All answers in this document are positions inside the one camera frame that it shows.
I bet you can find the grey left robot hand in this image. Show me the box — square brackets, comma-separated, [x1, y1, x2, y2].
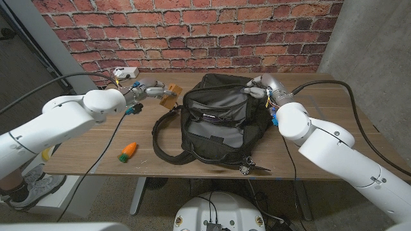
[136, 76, 178, 101]

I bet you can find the wooden block with holes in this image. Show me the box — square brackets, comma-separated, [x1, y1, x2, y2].
[159, 83, 183, 111]

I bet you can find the orange toy carrot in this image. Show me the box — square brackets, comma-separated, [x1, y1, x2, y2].
[118, 141, 138, 164]

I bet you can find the black backpack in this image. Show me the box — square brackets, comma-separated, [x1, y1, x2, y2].
[152, 73, 277, 171]

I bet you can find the white power strip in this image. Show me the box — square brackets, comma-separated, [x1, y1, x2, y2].
[112, 66, 140, 80]

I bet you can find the red brick print backdrop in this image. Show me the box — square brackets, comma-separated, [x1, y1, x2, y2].
[31, 0, 344, 87]

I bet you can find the black round fan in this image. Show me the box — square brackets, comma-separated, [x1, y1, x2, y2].
[146, 177, 169, 191]

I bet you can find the white table leg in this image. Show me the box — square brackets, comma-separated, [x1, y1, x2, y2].
[129, 176, 148, 216]
[295, 179, 314, 221]

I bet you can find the yellow object on floor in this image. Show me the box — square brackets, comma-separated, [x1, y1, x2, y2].
[41, 146, 55, 162]

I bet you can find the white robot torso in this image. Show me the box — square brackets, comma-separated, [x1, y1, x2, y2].
[172, 191, 267, 231]

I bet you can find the grey and black sneaker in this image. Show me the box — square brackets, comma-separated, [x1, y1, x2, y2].
[6, 175, 67, 212]
[22, 163, 46, 185]

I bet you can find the person's bare leg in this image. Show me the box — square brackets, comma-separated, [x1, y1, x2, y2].
[0, 169, 25, 193]

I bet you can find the thin black left wrist cable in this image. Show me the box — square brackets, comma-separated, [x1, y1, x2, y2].
[57, 102, 144, 223]

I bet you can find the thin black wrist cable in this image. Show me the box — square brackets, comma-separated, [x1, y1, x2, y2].
[281, 134, 308, 231]
[57, 102, 144, 223]

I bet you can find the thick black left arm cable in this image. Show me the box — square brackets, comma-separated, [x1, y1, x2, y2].
[0, 72, 122, 116]

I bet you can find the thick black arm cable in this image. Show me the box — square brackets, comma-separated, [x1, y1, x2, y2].
[290, 80, 411, 178]
[0, 72, 122, 116]

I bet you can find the metal keychain charm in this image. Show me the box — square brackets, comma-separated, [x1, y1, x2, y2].
[238, 157, 271, 176]

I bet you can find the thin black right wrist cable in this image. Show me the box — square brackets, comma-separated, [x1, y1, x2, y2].
[281, 134, 308, 231]

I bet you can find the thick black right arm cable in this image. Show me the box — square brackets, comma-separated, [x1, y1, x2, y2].
[290, 80, 411, 178]

